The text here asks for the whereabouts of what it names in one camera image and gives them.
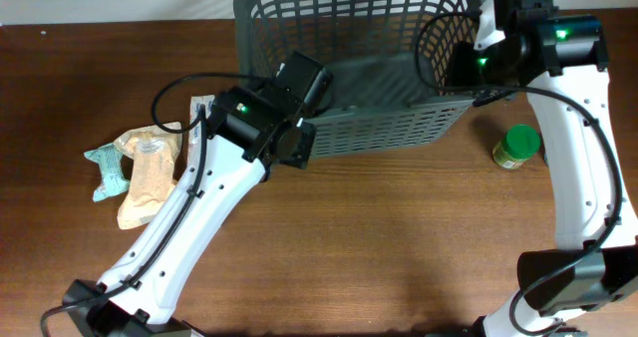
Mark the grey plastic basket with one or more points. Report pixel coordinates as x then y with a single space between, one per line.
388 59

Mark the white tissue multipack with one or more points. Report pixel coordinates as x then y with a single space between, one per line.
196 103

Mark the beige snack bag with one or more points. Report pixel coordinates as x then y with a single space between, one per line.
154 153

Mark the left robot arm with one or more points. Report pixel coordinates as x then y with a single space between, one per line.
242 133

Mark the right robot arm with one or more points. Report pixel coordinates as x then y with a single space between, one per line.
561 63

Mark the teal packet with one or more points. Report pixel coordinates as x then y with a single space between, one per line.
113 182

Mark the green-lid spice jar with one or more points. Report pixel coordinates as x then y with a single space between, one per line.
519 144

